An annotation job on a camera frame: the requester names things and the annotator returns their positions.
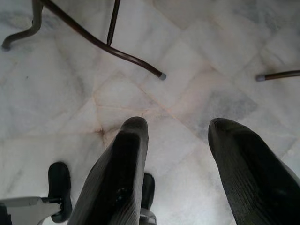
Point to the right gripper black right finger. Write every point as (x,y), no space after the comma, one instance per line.
(255,178)

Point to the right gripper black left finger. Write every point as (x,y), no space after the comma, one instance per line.
(117,173)

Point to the robot right leg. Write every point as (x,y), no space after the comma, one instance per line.
(149,187)

